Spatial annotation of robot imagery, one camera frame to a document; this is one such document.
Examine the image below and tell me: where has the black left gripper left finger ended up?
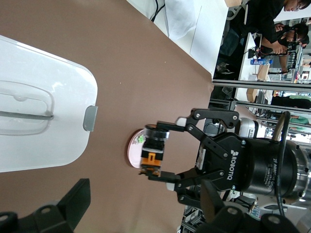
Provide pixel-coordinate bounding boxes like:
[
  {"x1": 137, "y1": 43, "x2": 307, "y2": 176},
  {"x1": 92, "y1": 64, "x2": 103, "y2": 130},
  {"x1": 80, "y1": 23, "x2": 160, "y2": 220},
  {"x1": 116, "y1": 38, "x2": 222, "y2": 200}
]
[{"x1": 0, "y1": 178, "x2": 91, "y2": 233}]

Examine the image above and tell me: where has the person wearing headset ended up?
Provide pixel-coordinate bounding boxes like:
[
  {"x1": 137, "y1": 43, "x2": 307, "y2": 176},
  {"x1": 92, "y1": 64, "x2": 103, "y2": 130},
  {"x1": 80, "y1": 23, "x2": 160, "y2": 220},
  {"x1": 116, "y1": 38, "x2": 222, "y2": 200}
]
[{"x1": 261, "y1": 23, "x2": 311, "y2": 56}]

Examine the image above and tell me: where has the orange and black switch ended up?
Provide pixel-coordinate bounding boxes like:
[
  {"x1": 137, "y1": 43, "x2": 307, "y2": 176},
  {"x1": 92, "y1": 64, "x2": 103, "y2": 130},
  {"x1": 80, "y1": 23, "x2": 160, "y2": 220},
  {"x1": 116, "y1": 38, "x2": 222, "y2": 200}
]
[{"x1": 138, "y1": 124, "x2": 170, "y2": 177}]

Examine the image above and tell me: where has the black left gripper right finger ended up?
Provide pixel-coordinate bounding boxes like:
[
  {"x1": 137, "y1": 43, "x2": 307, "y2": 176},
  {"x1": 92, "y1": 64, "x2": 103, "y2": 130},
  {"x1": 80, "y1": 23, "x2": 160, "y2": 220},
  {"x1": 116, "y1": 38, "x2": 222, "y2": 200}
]
[{"x1": 194, "y1": 179, "x2": 301, "y2": 233}]

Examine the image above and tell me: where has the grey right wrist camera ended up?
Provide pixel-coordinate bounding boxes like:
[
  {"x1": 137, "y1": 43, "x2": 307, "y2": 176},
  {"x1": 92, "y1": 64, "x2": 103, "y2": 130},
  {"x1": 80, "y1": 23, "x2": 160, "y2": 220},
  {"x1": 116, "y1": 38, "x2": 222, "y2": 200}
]
[{"x1": 239, "y1": 117, "x2": 262, "y2": 139}]

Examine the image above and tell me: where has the pink round plate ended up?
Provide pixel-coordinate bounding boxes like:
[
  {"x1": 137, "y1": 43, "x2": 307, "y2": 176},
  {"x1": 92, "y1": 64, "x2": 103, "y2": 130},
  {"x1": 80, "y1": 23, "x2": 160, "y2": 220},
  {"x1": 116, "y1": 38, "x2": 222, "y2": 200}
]
[{"x1": 127, "y1": 128, "x2": 146, "y2": 169}]

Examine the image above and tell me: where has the person in black jacket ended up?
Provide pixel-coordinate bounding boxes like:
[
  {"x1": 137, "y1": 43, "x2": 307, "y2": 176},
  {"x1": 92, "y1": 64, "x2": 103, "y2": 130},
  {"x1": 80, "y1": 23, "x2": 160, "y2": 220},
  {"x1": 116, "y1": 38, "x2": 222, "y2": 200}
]
[{"x1": 242, "y1": 0, "x2": 311, "y2": 49}]

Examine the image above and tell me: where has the aluminium profile frame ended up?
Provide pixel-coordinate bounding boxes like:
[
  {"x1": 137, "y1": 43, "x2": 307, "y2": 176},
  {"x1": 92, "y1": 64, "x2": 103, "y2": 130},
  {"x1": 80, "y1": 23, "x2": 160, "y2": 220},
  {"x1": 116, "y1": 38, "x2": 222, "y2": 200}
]
[{"x1": 208, "y1": 77, "x2": 311, "y2": 114}]

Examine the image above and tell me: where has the white panel sheet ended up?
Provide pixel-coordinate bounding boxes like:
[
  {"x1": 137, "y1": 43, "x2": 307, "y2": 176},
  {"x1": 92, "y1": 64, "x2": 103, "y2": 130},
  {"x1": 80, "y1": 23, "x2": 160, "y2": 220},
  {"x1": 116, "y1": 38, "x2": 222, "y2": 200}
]
[{"x1": 126, "y1": 0, "x2": 230, "y2": 80}]

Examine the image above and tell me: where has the pink box with white lid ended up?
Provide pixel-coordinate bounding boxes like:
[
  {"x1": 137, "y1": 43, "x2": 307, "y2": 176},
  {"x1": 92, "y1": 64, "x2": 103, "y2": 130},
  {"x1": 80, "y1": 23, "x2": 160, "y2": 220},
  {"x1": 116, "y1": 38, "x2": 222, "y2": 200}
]
[{"x1": 0, "y1": 35, "x2": 99, "y2": 173}]

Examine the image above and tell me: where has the brown table cover mat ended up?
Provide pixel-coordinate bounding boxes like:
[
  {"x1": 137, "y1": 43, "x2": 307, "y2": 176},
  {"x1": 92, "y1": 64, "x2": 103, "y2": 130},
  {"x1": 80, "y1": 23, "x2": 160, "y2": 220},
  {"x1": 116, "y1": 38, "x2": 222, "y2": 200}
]
[{"x1": 0, "y1": 0, "x2": 214, "y2": 233}]

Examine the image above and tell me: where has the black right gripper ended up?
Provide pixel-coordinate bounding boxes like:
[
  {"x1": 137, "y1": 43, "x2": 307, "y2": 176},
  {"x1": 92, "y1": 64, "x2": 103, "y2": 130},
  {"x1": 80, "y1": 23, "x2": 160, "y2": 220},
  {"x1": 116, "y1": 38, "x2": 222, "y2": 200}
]
[{"x1": 148, "y1": 108, "x2": 298, "y2": 207}]

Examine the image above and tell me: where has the cardboard box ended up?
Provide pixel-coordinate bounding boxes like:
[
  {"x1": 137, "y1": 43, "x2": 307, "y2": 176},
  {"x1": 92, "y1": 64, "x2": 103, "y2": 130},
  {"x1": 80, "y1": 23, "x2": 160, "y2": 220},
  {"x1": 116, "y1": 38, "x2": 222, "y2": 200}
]
[{"x1": 246, "y1": 88, "x2": 259, "y2": 102}]

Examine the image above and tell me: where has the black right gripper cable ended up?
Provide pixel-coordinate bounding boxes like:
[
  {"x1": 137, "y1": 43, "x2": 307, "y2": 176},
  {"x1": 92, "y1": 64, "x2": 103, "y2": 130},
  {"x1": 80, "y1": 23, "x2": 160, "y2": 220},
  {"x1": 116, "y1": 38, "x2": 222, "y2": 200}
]
[{"x1": 271, "y1": 110, "x2": 293, "y2": 216}]

